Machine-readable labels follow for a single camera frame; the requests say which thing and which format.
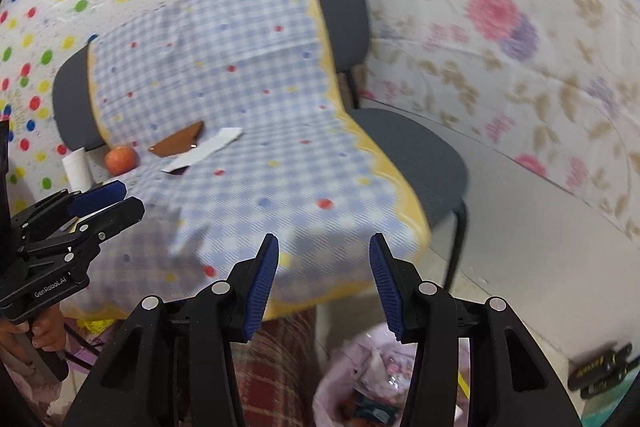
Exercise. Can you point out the white paper sheet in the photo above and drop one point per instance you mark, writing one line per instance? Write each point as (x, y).
(223, 138)

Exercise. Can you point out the brown leather pouch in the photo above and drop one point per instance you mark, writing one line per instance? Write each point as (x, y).
(180, 142)

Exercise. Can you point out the person left hand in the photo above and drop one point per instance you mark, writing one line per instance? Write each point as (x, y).
(48, 335)

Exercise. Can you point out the pink bag trash bin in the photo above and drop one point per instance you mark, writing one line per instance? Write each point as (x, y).
(353, 391)

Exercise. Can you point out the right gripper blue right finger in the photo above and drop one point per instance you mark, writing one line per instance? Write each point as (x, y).
(391, 290)

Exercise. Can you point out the red plaid rug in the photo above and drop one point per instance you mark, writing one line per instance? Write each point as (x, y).
(278, 371)

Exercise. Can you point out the floral pattern wall sheet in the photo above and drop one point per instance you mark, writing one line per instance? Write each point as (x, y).
(551, 84)

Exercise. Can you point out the teal box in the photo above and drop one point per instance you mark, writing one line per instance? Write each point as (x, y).
(599, 409)

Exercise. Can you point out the blue checked cloth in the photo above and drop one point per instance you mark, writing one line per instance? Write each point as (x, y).
(234, 110)

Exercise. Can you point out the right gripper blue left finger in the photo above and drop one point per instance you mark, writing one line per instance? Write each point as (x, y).
(257, 286)

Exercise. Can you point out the red apple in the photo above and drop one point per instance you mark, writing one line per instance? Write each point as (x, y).
(120, 160)

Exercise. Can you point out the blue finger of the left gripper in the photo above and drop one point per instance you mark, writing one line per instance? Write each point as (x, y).
(96, 199)

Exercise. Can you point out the clear sticker bag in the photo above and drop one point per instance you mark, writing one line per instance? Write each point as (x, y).
(398, 371)

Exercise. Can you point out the dark grey chair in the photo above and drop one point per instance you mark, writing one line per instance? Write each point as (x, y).
(435, 171)

